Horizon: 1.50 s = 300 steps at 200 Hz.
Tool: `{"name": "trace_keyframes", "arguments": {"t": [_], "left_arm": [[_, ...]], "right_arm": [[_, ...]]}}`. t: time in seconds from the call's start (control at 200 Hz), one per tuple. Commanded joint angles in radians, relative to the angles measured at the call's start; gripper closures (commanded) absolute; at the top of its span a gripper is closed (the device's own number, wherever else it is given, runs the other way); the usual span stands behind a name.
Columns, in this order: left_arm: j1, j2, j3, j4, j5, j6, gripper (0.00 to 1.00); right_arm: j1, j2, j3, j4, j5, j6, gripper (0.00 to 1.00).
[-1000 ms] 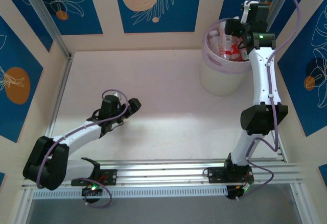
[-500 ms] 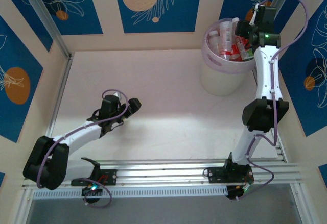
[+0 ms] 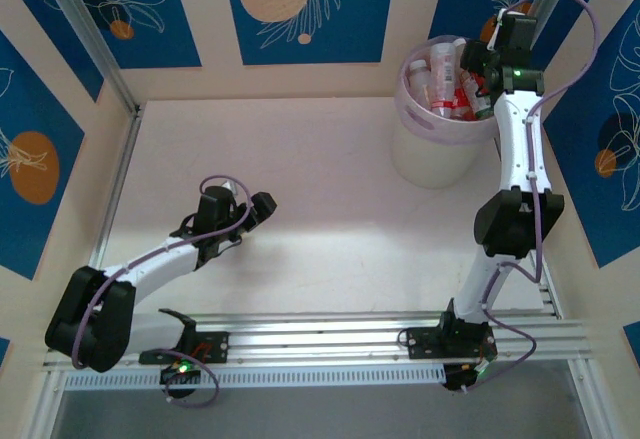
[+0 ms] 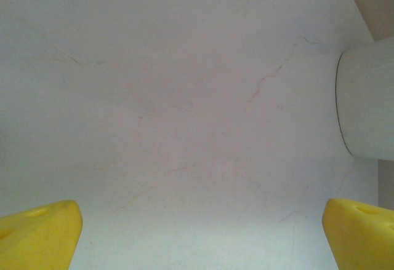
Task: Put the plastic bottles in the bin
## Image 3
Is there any red and green labelled bottle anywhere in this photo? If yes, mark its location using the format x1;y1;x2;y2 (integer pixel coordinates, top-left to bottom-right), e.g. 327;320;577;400
472;76;495;121

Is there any white red label bottle red cap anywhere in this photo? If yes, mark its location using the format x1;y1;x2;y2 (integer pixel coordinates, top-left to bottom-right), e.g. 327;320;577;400
428;42;459;114

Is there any clear bottle with white cap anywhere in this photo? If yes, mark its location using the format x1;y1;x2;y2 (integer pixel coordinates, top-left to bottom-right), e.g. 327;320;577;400
407;57;432;91

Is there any translucent purple round bin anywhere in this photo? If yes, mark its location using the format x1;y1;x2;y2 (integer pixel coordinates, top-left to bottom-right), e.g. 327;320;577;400
391;33;503;190

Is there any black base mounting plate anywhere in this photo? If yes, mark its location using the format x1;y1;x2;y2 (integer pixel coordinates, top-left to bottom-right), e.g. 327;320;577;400
403;326;451;360
138;331;231;366

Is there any small circuit board with LED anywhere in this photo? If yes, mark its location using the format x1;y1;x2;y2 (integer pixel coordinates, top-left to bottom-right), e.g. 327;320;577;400
442;358;496;393
158;356;204;386

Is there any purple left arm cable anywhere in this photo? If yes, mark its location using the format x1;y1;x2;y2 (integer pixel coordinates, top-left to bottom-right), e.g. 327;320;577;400
72;174;257;368

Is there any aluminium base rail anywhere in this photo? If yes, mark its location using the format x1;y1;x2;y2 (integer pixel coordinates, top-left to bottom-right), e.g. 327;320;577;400
42;311;586;374

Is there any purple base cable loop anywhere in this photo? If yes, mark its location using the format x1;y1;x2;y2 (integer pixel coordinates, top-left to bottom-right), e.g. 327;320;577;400
163;343;221;407

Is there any white slotted cable duct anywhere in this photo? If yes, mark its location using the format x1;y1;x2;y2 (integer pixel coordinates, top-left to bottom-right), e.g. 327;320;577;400
63;362;447;391

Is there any aluminium frame leg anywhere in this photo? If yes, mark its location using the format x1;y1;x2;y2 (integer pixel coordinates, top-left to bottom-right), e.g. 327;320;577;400
567;356;604;439
27;366;69;439

